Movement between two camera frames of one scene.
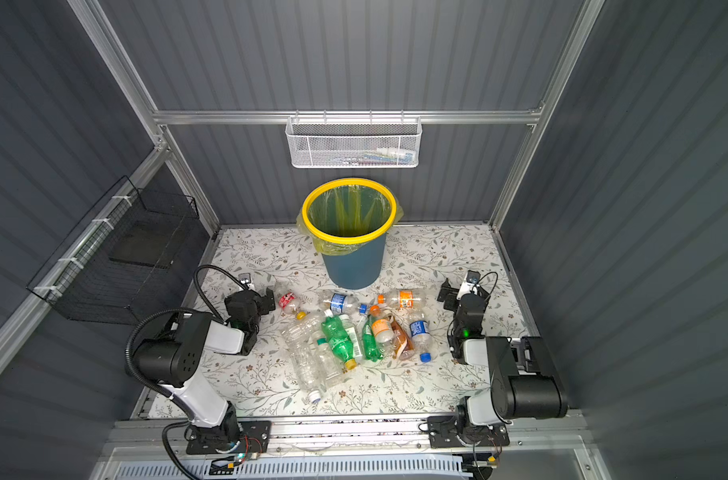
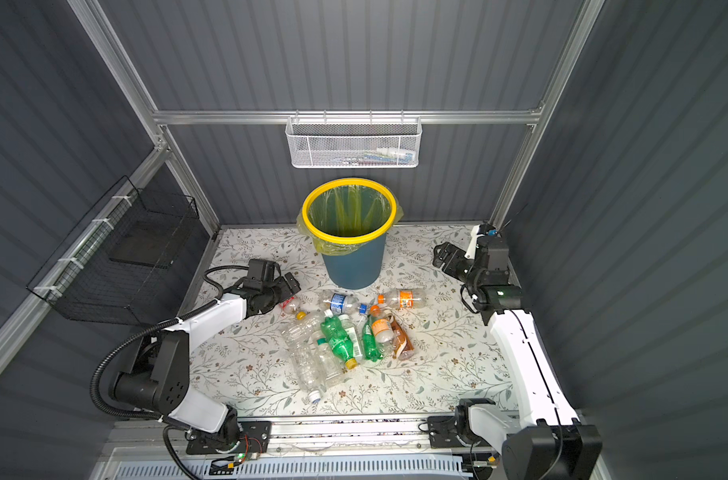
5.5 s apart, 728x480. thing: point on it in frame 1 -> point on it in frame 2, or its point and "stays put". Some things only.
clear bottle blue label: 342,303 stays put
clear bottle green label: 353,335 stays put
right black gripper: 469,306 -> 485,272
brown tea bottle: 403,347 stays put
